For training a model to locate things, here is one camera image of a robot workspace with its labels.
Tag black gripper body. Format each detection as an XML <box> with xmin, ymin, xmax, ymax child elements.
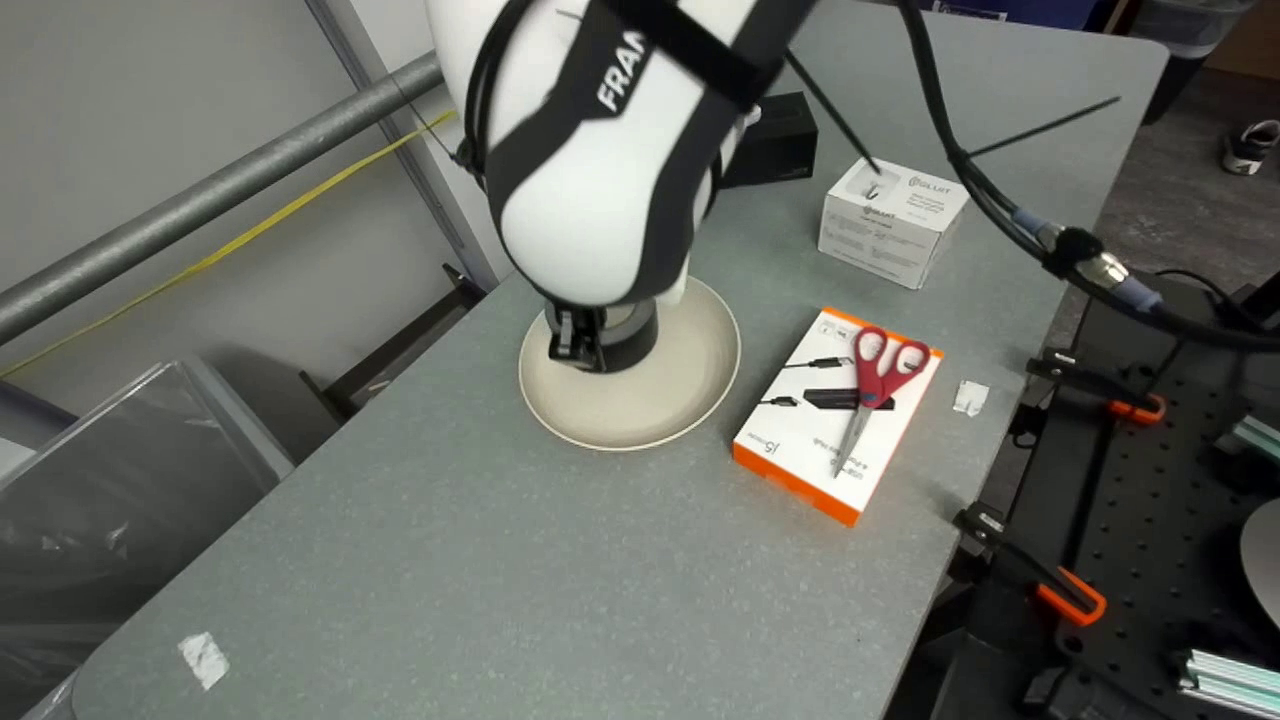
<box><xmin>540</xmin><ymin>300</ymin><xmax>602</xmax><ymax>352</ymax></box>

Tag beige round plate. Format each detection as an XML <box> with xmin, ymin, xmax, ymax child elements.
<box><xmin>513</xmin><ymin>272</ymin><xmax>745</xmax><ymax>454</ymax></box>

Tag white tape strip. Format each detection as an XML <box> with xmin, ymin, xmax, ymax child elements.
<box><xmin>175</xmin><ymin>627</ymin><xmax>232</xmax><ymax>691</ymax></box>

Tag orange and white flat box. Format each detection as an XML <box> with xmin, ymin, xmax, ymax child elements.
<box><xmin>727</xmin><ymin>304</ymin><xmax>949</xmax><ymax>530</ymax></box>

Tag black rectangular box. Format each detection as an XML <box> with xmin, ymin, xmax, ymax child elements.
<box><xmin>726</xmin><ymin>93</ymin><xmax>821</xmax><ymax>193</ymax></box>

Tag white printed carton box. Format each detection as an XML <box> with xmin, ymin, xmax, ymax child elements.
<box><xmin>816</xmin><ymin>154</ymin><xmax>974</xmax><ymax>291</ymax></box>

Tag black zip tie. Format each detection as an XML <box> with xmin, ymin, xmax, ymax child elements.
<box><xmin>779</xmin><ymin>47</ymin><xmax>889</xmax><ymax>177</ymax></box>
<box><xmin>965</xmin><ymin>93</ymin><xmax>1123</xmax><ymax>164</ymax></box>

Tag grey metal horizontal pipe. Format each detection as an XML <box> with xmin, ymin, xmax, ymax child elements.
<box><xmin>0</xmin><ymin>53</ymin><xmax>448</xmax><ymax>346</ymax></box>

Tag black orange bar clamp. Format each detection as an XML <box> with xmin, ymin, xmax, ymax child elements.
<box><xmin>1024</xmin><ymin>346</ymin><xmax>1173</xmax><ymax>432</ymax></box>
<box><xmin>954</xmin><ymin>505</ymin><xmax>1111</xmax><ymax>631</ymax></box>

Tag black perforated mounting board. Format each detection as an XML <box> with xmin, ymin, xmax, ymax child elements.
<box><xmin>918</xmin><ymin>282</ymin><xmax>1280</xmax><ymax>720</ymax></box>

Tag black and white shoe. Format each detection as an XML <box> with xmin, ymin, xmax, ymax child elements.
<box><xmin>1215</xmin><ymin>116</ymin><xmax>1280</xmax><ymax>179</ymax></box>

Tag grey round disc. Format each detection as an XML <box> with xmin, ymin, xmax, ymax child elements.
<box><xmin>1236</xmin><ymin>497</ymin><xmax>1280</xmax><ymax>631</ymax></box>

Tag silver aluminium extrusion bar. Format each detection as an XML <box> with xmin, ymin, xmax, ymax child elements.
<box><xmin>1176</xmin><ymin>644</ymin><xmax>1280</xmax><ymax>720</ymax></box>

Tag grey metal upright post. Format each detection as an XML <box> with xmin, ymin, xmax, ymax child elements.
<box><xmin>302</xmin><ymin>0</ymin><xmax>501</xmax><ymax>291</ymax></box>

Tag red handled scissors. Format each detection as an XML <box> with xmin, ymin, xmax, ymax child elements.
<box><xmin>827</xmin><ymin>322</ymin><xmax>936</xmax><ymax>479</ymax></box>

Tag thin yellow cable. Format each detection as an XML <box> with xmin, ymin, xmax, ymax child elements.
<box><xmin>0</xmin><ymin>110</ymin><xmax>456</xmax><ymax>384</ymax></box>

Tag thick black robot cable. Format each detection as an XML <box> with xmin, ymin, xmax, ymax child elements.
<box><xmin>889</xmin><ymin>0</ymin><xmax>1280</xmax><ymax>359</ymax></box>

